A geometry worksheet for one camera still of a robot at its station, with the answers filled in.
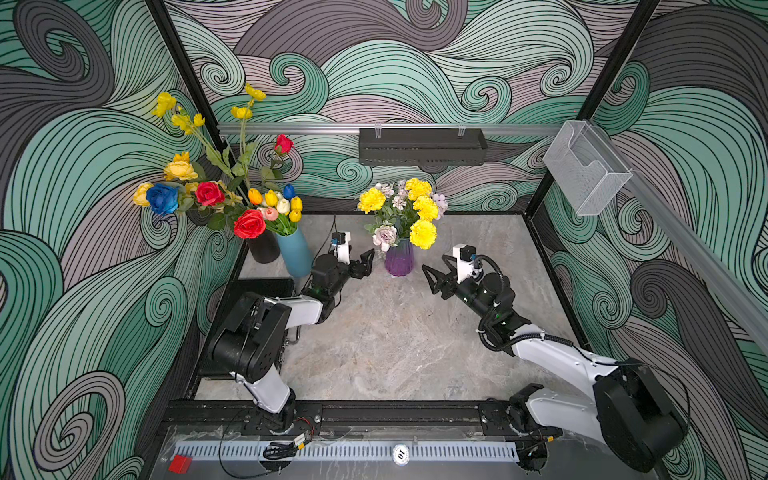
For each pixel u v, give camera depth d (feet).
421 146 3.17
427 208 2.40
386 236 2.49
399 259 3.54
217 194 2.15
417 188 2.55
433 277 2.39
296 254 2.90
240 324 1.58
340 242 2.54
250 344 1.55
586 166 2.56
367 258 2.69
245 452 2.29
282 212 2.55
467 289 2.28
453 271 2.32
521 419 2.09
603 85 2.73
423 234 2.39
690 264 1.94
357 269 2.67
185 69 2.62
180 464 2.15
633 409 1.32
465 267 2.21
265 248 3.28
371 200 2.55
